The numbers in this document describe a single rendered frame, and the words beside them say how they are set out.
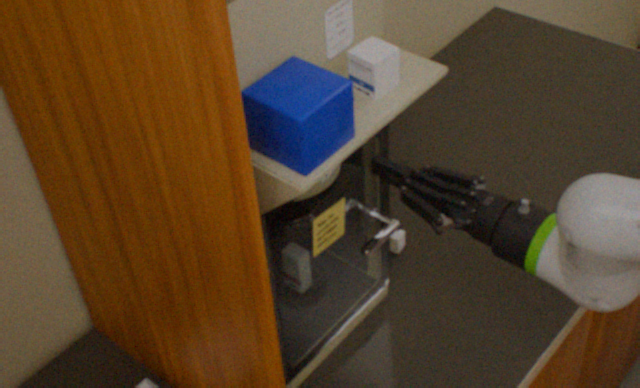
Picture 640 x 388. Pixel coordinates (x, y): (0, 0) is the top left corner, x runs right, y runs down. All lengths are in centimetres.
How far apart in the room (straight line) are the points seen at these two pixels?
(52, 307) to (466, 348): 76
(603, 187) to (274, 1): 45
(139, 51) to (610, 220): 58
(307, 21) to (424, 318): 71
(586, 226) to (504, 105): 107
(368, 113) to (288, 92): 15
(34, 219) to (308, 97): 66
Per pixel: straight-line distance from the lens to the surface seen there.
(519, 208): 122
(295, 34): 110
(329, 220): 131
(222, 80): 88
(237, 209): 99
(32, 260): 156
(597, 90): 219
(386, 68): 114
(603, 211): 106
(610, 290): 117
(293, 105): 100
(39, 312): 164
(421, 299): 164
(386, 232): 139
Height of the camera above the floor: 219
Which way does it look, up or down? 41 degrees down
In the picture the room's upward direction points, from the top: 5 degrees counter-clockwise
